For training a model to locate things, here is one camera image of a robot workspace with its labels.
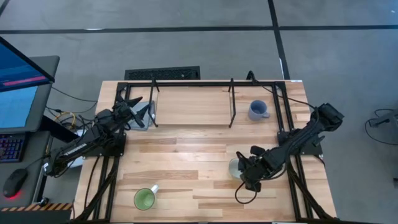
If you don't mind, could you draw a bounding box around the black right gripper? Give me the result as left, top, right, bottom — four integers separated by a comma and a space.
236, 146, 280, 192

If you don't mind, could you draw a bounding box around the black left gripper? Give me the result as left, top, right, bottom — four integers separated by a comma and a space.
110, 96, 152, 129

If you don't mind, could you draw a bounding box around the blue grey mug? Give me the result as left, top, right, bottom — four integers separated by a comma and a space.
248, 100, 271, 121

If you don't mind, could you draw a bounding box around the white mug green inside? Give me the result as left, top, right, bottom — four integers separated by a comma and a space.
133, 184, 160, 211

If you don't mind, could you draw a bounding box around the grey folded cloth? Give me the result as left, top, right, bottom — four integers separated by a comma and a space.
127, 101, 155, 131

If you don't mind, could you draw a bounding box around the black keyboard on floor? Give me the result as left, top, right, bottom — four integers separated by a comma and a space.
124, 65, 201, 81

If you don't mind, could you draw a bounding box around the black desk support bar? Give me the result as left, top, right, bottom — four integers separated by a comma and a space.
40, 115, 80, 144

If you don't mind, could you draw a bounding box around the white box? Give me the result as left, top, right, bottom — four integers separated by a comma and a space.
66, 129, 85, 169

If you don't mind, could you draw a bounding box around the grey keyboard desk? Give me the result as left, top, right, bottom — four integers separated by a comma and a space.
0, 130, 52, 208

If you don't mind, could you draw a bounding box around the black framed computer monitor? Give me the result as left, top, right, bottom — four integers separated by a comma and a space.
0, 36, 56, 93

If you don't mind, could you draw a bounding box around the backlit black keyboard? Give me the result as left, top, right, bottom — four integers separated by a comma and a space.
0, 133, 25, 163

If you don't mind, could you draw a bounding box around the yellow black hazard strip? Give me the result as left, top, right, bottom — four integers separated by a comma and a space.
0, 203, 73, 212

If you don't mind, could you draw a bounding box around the black computer mouse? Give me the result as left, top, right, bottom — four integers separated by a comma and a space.
2, 168, 29, 198

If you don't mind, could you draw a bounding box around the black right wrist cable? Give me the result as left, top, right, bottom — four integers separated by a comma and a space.
234, 181, 259, 205

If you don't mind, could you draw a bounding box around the wooden shelf black metal frame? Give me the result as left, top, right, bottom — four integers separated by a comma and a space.
148, 77, 238, 129

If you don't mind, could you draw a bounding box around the black desk cable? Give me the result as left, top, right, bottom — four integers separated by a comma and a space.
51, 86, 98, 103

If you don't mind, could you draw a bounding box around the yellow cable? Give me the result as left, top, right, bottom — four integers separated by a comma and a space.
54, 111, 77, 130

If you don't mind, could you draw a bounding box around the black metal table frame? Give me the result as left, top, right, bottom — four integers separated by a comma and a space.
73, 79, 340, 224

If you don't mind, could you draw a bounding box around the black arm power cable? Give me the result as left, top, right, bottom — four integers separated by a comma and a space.
247, 70, 318, 110

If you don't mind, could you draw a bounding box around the black floor cable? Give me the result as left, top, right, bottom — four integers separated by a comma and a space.
364, 108, 398, 146

